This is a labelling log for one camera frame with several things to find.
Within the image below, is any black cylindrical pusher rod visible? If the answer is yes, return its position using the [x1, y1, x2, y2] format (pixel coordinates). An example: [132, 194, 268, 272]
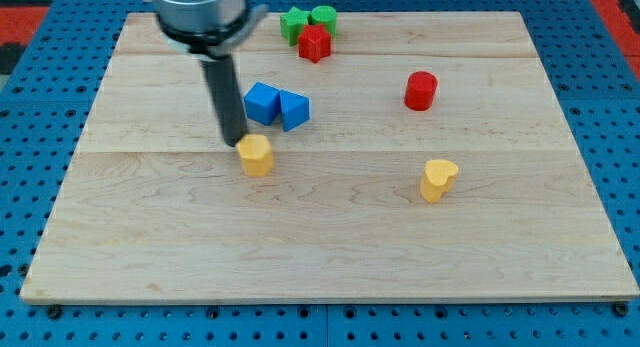
[200, 55, 248, 147]

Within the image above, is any green cylinder block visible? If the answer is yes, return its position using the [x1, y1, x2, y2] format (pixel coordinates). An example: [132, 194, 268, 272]
[310, 5, 338, 37]

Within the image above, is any yellow heart block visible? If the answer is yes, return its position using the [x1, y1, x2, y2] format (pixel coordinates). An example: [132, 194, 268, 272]
[419, 159, 460, 203]

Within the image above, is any red pentagon block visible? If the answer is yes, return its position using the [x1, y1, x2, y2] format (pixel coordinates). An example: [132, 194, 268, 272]
[298, 24, 332, 63]

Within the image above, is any yellow hexagon block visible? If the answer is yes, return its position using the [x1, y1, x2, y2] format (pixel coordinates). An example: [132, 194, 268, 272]
[236, 134, 274, 177]

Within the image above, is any light wooden board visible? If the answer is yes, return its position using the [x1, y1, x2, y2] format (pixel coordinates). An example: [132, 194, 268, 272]
[21, 12, 639, 305]

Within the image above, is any green star block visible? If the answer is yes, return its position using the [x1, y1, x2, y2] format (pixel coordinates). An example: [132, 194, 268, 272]
[280, 6, 310, 46]

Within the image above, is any blue cube block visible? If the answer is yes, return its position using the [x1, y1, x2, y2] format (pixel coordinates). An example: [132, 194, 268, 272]
[244, 82, 281, 126]

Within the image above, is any red cylinder block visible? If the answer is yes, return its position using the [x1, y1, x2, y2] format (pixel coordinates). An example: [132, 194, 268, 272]
[404, 71, 438, 111]

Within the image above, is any blue triangle block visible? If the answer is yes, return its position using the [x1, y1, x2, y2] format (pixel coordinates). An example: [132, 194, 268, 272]
[280, 90, 310, 132]

